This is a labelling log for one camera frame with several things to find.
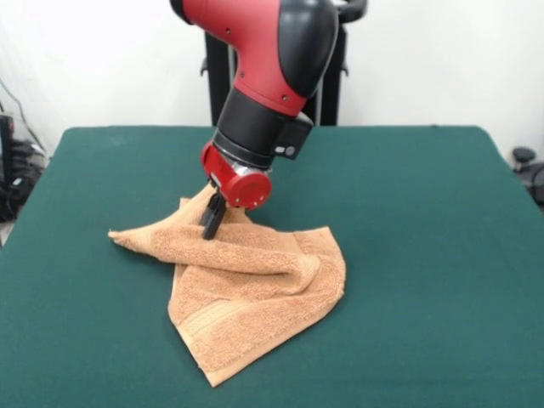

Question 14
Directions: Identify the thin grey cable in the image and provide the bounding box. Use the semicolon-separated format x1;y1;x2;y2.
0;78;46;150

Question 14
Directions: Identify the black electronics box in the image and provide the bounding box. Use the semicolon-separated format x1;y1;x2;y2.
0;112;48;224

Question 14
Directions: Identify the grey office chair base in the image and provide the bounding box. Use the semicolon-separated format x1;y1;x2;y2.
512;146;544;209

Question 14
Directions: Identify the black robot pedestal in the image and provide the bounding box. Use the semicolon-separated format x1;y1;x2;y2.
199;0;370;128

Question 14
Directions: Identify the dark green table cloth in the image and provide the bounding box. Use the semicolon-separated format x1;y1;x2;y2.
0;124;544;408

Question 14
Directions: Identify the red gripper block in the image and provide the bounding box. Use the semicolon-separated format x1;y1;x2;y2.
199;143;273;240

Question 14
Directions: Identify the tan terry towel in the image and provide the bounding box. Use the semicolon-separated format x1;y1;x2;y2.
106;186;348;388

